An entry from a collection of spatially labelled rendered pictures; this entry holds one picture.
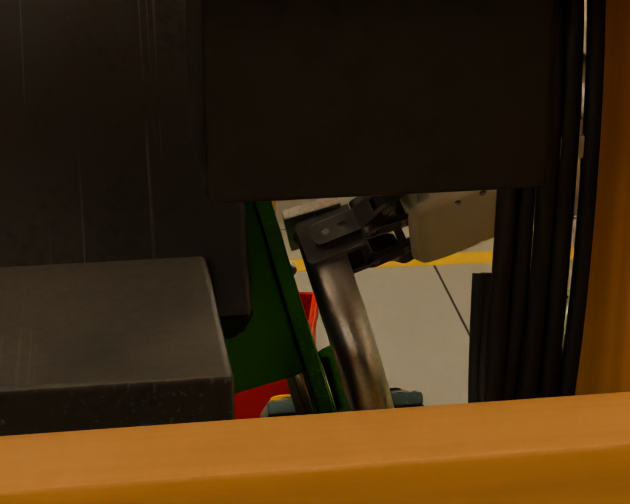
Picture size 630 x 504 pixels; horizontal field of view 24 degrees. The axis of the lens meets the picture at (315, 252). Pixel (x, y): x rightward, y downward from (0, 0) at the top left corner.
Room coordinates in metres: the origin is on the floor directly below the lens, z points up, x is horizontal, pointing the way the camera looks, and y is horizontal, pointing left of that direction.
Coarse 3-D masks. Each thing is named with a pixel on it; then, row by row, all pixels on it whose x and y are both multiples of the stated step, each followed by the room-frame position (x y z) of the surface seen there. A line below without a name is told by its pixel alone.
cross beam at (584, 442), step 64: (0, 448) 0.56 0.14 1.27; (64, 448) 0.56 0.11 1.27; (128, 448) 0.56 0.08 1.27; (192, 448) 0.56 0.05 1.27; (256, 448) 0.56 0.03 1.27; (320, 448) 0.56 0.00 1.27; (384, 448) 0.56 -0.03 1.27; (448, 448) 0.56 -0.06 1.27; (512, 448) 0.56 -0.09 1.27; (576, 448) 0.56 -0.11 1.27
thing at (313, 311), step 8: (304, 296) 1.56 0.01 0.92; (312, 296) 1.56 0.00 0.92; (304, 304) 1.56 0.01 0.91; (312, 304) 1.53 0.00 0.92; (312, 312) 1.51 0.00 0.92; (312, 320) 1.49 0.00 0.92; (312, 328) 1.47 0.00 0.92; (272, 384) 1.36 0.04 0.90; (280, 384) 1.36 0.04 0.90; (304, 384) 1.36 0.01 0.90; (240, 392) 1.37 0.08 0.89; (248, 392) 1.37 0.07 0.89; (256, 392) 1.37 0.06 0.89; (264, 392) 1.37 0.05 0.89; (272, 392) 1.36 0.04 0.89; (280, 392) 1.36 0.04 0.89; (288, 392) 1.36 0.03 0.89; (240, 400) 1.37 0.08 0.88; (248, 400) 1.37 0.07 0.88; (256, 400) 1.37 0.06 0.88; (264, 400) 1.37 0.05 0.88; (240, 408) 1.37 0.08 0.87; (248, 408) 1.37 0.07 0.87; (256, 408) 1.37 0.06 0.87; (240, 416) 1.37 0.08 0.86; (248, 416) 1.37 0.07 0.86; (256, 416) 1.37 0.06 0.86
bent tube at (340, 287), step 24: (288, 216) 0.92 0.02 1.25; (312, 216) 0.93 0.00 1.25; (288, 240) 0.95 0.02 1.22; (336, 264) 0.91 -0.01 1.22; (312, 288) 0.91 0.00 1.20; (336, 288) 0.90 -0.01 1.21; (336, 312) 0.88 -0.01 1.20; (360, 312) 0.89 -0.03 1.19; (336, 336) 0.88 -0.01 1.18; (360, 336) 0.88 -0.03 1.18; (336, 360) 0.88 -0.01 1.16; (360, 360) 0.87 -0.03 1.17; (360, 384) 0.87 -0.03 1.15; (384, 384) 0.87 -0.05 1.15; (360, 408) 0.87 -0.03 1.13; (384, 408) 0.87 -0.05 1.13
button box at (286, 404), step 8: (392, 392) 1.24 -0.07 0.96; (408, 392) 1.24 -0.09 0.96; (416, 392) 1.24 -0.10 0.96; (280, 400) 1.23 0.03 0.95; (288, 400) 1.22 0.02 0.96; (400, 400) 1.23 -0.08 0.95; (408, 400) 1.23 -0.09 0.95; (416, 400) 1.23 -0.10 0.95; (264, 408) 1.24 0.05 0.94; (272, 408) 1.21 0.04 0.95; (280, 408) 1.22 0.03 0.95; (288, 408) 1.22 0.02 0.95; (264, 416) 1.24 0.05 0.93; (272, 416) 1.21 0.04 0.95
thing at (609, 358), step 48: (624, 0) 0.67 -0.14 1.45; (624, 48) 0.67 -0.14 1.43; (624, 96) 0.66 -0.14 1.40; (624, 144) 0.66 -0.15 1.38; (624, 192) 0.65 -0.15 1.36; (624, 240) 0.65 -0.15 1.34; (624, 288) 0.64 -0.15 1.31; (624, 336) 0.64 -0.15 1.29; (576, 384) 0.70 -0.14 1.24; (624, 384) 0.63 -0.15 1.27
